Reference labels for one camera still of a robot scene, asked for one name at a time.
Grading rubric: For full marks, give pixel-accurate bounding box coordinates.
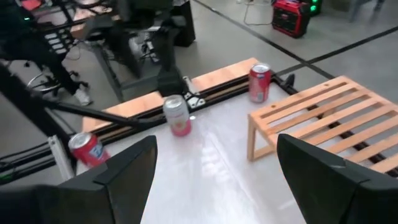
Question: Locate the silver aluminium bar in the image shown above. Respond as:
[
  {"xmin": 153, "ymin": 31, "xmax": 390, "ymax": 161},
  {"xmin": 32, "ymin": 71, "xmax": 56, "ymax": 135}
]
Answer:
[{"xmin": 48, "ymin": 135, "xmax": 77, "ymax": 181}]

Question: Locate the red can with blue logo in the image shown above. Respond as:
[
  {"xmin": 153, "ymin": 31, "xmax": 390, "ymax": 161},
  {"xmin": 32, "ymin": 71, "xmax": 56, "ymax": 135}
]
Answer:
[{"xmin": 67, "ymin": 132, "xmax": 111, "ymax": 169}]

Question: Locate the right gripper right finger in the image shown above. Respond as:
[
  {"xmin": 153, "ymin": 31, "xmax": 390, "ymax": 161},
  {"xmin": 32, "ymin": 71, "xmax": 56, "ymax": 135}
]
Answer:
[{"xmin": 276, "ymin": 133, "xmax": 398, "ymax": 224}]

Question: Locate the grey desk leg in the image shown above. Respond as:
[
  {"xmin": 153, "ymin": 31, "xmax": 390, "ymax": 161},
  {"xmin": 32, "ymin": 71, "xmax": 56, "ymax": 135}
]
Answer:
[{"xmin": 90, "ymin": 40, "xmax": 162, "ymax": 102}]

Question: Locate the person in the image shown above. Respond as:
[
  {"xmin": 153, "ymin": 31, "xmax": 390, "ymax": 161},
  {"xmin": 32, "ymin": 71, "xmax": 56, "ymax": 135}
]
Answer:
[{"xmin": 0, "ymin": 0, "xmax": 94, "ymax": 106}]

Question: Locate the slatted wooden shelf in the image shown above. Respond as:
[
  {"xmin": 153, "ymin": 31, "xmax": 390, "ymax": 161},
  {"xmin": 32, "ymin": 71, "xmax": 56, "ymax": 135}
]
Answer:
[{"xmin": 247, "ymin": 75, "xmax": 398, "ymax": 178}]

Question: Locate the red portable generator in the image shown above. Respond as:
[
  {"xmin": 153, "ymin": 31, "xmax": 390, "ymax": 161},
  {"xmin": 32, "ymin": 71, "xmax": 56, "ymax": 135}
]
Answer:
[{"xmin": 272, "ymin": 0, "xmax": 312, "ymax": 39}]

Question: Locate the plain red soda can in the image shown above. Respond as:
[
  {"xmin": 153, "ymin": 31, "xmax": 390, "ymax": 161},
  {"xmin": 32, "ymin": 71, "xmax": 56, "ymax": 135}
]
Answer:
[{"xmin": 248, "ymin": 63, "xmax": 272, "ymax": 104}]

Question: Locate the white and pink can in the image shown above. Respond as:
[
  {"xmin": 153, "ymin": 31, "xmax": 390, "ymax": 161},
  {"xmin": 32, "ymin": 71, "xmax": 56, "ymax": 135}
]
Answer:
[{"xmin": 162, "ymin": 94, "xmax": 193, "ymax": 138}]

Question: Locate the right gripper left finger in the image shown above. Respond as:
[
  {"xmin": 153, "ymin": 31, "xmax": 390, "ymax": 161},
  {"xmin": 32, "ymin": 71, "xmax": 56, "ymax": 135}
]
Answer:
[{"xmin": 58, "ymin": 135, "xmax": 159, "ymax": 224}]

